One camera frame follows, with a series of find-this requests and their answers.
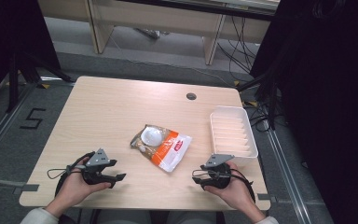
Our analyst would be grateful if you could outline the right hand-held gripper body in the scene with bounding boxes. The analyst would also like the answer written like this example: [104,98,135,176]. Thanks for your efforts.
[200,153,235,191]

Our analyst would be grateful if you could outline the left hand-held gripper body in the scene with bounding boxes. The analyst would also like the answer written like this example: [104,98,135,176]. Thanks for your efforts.
[80,147,114,187]

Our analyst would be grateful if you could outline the person's right hand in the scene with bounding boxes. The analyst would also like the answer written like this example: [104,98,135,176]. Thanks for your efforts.
[202,161,256,213]

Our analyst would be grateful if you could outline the person's left hand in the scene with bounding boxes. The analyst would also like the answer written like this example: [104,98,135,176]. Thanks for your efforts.
[55,157,113,209]

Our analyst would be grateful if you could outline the orange and white snack bag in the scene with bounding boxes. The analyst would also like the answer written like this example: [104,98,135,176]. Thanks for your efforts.
[130,124,193,174]

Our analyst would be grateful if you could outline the white plastic bin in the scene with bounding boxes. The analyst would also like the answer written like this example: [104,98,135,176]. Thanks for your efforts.
[210,105,259,168]

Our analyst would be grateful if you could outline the person's legs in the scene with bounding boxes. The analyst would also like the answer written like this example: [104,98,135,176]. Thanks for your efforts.
[59,208,227,224]

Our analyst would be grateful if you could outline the black metal stand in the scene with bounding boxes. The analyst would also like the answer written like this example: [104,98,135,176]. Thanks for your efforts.
[238,69,282,131]

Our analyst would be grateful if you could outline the black tripod stand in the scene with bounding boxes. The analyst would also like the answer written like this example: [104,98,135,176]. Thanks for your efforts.
[5,50,76,114]

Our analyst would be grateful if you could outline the black curtain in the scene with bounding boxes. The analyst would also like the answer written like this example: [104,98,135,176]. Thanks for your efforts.
[250,0,358,224]
[0,0,62,108]

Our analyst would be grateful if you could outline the light wooden desk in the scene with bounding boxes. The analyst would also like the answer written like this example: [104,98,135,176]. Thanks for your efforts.
[37,0,282,66]

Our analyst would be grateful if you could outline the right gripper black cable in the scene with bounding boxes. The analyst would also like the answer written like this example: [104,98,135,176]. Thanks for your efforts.
[191,168,256,203]

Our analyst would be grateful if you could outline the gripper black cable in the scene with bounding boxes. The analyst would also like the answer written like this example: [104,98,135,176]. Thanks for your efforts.
[47,150,96,197]
[191,168,256,203]

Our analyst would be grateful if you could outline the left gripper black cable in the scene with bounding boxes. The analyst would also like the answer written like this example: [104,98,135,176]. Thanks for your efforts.
[47,150,96,197]

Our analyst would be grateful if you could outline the metal floor rail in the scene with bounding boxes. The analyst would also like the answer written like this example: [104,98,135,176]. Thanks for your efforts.
[0,82,38,169]
[265,127,313,224]

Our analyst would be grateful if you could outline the black floor cables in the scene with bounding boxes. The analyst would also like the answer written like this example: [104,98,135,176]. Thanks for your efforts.
[216,15,260,83]

